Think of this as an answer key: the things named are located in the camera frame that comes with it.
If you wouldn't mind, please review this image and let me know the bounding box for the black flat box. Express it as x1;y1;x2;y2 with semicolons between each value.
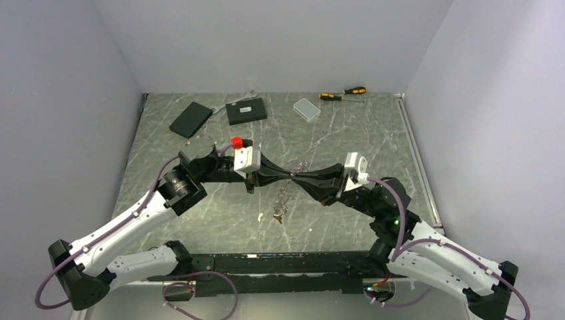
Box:
225;98;268;126

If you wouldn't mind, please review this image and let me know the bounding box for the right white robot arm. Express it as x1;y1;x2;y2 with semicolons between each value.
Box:
290;164;520;319

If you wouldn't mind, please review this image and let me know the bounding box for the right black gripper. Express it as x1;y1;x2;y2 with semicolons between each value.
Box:
291;163;381;218

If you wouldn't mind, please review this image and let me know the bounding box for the silver wrench right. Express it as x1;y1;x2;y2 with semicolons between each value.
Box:
324;105;340;136

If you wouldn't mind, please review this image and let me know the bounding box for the large metal keyring with rings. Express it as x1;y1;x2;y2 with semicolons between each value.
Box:
273;161;309;224

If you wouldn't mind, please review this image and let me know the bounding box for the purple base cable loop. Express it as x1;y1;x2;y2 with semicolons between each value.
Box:
161;270;239;320

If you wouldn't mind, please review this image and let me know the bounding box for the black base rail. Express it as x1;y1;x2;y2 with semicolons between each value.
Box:
149;251;388;297

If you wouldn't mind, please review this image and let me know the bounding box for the yellow black screwdriver lower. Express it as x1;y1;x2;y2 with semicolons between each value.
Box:
318;93;363;103

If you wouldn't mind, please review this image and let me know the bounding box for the yellow black screwdriver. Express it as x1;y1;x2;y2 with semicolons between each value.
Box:
318;93;363;103
343;87;366;95

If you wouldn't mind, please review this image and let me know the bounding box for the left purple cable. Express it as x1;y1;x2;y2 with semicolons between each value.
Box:
34;143;235;310

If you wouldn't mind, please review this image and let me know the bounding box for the silver wrench back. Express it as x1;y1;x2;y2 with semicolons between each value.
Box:
211;90;258;114

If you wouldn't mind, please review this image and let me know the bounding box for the silver wrench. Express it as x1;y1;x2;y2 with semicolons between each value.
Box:
324;105;340;136
211;90;258;114

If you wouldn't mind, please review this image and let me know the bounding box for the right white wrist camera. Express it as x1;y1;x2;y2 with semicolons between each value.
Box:
343;152;370;192

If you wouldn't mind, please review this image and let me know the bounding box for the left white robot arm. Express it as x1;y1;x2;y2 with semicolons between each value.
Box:
48;138;292;311

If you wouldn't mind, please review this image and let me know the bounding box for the clear plastic box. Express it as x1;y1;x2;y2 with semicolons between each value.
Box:
293;98;321;123

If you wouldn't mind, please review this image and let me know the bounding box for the black flat pad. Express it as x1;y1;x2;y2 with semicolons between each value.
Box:
169;102;213;139

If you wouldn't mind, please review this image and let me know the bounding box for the yellow black screwdriver upper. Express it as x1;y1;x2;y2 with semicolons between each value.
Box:
343;87;366;95

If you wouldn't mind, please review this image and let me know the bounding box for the aluminium frame rail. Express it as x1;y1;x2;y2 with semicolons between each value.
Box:
394;93;472;281

